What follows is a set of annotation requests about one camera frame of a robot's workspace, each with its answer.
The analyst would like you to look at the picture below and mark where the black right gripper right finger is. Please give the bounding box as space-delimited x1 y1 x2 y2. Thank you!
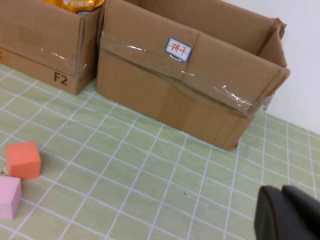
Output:
282 184 320 237

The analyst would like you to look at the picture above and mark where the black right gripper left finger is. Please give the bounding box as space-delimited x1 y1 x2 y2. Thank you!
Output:
253 185 320 240

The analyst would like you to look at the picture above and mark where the green checked tablecloth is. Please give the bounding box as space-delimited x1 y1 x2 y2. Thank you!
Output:
0 63 320 240

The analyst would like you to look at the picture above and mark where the cardboard box without print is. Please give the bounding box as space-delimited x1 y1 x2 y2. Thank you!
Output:
96 0 291 151

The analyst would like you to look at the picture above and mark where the white label with red writing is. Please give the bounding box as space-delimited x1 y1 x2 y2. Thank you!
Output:
164 37 193 63

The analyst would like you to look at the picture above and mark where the orange foam cube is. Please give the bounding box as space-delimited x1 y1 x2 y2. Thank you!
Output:
5 141 42 181

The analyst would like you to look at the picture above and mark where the light pink foam cube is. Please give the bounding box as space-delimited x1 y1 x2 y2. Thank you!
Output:
0 175 23 221

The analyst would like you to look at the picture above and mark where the yellow chip bag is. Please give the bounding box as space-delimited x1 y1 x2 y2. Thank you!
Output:
43 0 106 15

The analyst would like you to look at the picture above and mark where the cardboard box with F2 print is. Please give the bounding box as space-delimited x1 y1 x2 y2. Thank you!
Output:
0 0 106 96

